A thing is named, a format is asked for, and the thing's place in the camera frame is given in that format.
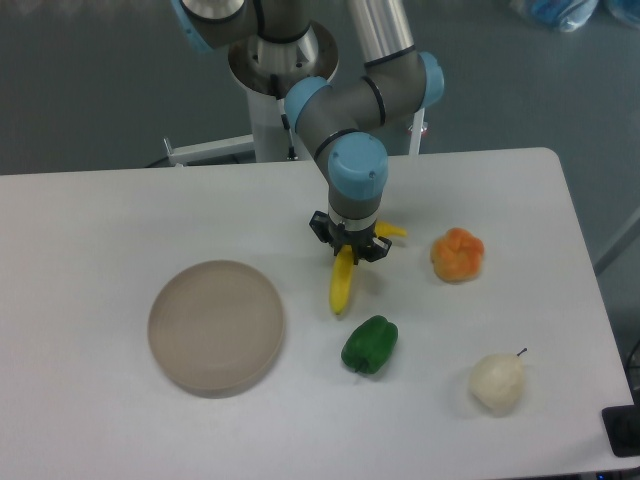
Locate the orange peeled mandarin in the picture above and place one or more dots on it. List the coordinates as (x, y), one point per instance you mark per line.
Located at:
(457, 256)

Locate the black device at edge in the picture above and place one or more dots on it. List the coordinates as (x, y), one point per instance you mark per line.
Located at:
(622, 428)

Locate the beige round plate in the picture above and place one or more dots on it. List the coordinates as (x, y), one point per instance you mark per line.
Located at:
(216, 328)

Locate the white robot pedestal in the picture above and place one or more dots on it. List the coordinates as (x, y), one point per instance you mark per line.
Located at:
(267, 71)

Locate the blue plastic bag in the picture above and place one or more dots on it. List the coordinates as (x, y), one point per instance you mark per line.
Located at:
(559, 15)

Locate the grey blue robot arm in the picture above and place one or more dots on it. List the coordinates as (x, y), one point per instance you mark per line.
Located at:
(335, 124)

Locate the yellow banana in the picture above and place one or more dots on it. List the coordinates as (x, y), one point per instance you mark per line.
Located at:
(342, 273)

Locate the white frame post right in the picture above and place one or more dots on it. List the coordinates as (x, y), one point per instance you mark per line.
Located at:
(417, 130)

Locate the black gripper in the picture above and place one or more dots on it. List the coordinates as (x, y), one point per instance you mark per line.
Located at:
(359, 234)

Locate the green bell pepper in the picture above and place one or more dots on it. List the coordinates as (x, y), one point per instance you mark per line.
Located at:
(370, 345)

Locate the white pear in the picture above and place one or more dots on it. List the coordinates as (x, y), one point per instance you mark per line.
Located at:
(497, 381)

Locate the white frame bracket left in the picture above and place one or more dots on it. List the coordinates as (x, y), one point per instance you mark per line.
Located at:
(209, 153)

